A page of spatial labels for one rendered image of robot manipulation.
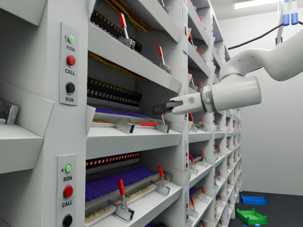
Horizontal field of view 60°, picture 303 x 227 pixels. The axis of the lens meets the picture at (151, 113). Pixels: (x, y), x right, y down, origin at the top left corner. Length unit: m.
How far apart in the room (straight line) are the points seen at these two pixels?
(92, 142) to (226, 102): 0.44
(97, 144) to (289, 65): 0.48
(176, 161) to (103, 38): 0.63
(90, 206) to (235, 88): 0.49
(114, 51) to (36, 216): 0.35
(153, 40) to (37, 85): 0.77
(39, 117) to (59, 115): 0.03
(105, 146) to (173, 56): 0.62
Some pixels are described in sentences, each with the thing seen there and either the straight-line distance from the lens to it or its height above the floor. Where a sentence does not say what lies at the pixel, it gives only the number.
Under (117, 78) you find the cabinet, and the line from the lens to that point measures 0.97.
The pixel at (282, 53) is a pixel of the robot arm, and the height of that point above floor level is 1.15.
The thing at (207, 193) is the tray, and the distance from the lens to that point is 1.74.
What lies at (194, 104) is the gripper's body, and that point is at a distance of 0.79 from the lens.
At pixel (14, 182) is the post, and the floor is 0.89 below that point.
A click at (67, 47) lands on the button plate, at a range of 0.43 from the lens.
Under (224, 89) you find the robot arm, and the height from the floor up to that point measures 1.08.
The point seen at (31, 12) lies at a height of 1.12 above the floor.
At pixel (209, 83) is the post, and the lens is 1.73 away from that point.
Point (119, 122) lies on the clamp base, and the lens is 0.62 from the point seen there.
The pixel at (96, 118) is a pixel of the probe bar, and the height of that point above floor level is 0.99.
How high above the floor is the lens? 0.96
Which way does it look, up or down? 4 degrees up
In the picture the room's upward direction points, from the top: straight up
